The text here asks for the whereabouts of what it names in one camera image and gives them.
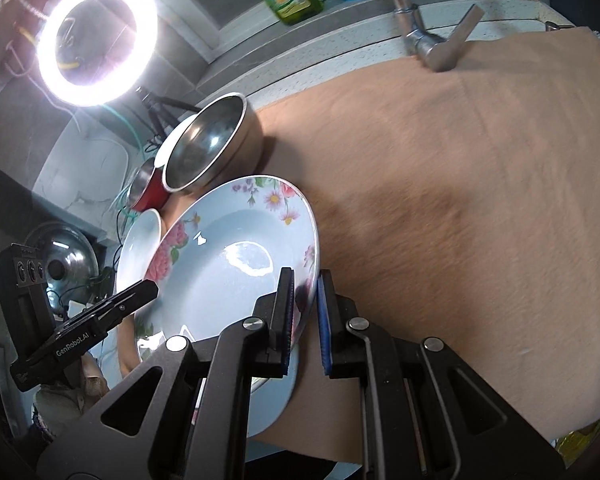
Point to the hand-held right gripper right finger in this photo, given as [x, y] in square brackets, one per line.
[325, 330]

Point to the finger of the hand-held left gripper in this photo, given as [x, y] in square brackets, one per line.
[130, 300]

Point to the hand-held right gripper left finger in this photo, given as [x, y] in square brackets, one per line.
[287, 310]

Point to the white bowl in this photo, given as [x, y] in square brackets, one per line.
[140, 250]

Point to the white plate with small print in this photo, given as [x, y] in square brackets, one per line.
[275, 405]

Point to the red steel bowl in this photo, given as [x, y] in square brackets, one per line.
[152, 192]

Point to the large steel bowl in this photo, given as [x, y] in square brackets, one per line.
[205, 145]

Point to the steel pot lid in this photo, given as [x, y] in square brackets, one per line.
[60, 265]

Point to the beige cloth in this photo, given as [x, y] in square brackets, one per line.
[70, 400]

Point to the tan mat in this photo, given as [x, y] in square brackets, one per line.
[455, 210]

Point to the yellow object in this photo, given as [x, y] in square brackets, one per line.
[580, 440]

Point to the steel faucet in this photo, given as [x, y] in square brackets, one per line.
[430, 50]

